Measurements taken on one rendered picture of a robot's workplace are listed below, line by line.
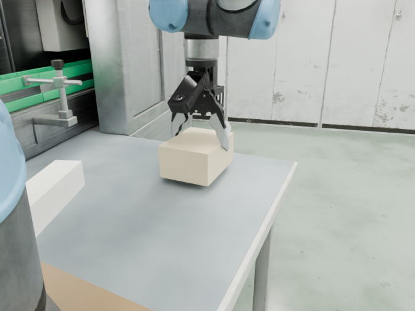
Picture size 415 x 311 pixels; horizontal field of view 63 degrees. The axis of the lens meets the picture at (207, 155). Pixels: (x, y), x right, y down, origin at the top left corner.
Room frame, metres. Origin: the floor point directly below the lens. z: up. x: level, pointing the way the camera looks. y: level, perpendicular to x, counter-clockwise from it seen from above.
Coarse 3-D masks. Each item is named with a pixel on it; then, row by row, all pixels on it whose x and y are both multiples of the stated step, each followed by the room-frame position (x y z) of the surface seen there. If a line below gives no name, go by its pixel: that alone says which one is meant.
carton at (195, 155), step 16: (192, 128) 0.83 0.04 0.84; (176, 144) 0.71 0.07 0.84; (192, 144) 0.71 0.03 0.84; (208, 144) 0.71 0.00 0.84; (160, 160) 0.70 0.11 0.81; (176, 160) 0.68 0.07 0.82; (192, 160) 0.67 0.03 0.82; (208, 160) 0.66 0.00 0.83; (224, 160) 0.74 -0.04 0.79; (160, 176) 0.70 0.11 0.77; (176, 176) 0.68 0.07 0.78; (192, 176) 0.67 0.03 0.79; (208, 176) 0.66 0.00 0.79
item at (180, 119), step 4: (176, 116) 0.77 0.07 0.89; (180, 116) 0.76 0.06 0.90; (184, 116) 0.76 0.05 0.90; (176, 120) 0.77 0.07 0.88; (180, 120) 0.76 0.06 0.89; (184, 120) 0.76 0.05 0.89; (172, 124) 0.77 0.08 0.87; (176, 124) 0.77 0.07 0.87; (180, 124) 0.76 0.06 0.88; (172, 128) 0.77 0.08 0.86; (176, 128) 0.77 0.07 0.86; (180, 128) 0.77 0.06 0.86; (172, 132) 0.77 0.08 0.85; (176, 132) 0.77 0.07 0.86; (172, 136) 0.77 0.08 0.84
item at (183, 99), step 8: (192, 72) 0.76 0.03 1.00; (200, 72) 0.75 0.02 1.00; (184, 80) 0.74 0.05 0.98; (192, 80) 0.73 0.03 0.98; (200, 80) 0.73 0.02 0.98; (184, 88) 0.71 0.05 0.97; (192, 88) 0.71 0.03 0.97; (200, 88) 0.72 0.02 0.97; (176, 96) 0.69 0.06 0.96; (184, 96) 0.68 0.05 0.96; (192, 96) 0.69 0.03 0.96; (168, 104) 0.68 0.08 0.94; (176, 104) 0.67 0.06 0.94; (184, 104) 0.67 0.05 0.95; (192, 104) 0.69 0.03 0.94; (176, 112) 0.68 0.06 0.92; (184, 112) 0.67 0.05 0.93
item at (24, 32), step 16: (0, 0) 1.13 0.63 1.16; (16, 0) 1.19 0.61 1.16; (32, 0) 1.26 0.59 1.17; (0, 16) 1.13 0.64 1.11; (16, 16) 1.17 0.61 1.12; (32, 16) 1.24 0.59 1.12; (0, 32) 1.11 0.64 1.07; (16, 32) 1.16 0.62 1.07; (32, 32) 1.23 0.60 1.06; (0, 48) 1.10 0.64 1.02; (16, 48) 1.15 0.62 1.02; (32, 48) 1.22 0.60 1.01; (0, 64) 1.09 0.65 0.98; (16, 64) 1.14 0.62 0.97; (32, 64) 1.20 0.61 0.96; (48, 64) 1.28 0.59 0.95
